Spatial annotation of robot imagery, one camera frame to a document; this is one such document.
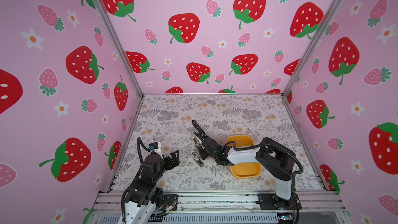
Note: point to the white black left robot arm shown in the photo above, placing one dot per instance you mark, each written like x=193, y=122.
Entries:
x=143, y=197

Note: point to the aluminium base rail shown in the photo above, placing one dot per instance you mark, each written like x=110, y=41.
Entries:
x=243, y=207

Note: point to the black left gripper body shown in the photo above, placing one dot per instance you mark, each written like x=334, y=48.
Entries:
x=166, y=164

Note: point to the yellow plastic tray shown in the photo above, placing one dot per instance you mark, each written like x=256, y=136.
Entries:
x=244, y=170

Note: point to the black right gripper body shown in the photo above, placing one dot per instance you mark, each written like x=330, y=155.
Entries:
x=203, y=154

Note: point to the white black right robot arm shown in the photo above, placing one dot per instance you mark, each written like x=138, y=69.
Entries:
x=277, y=159

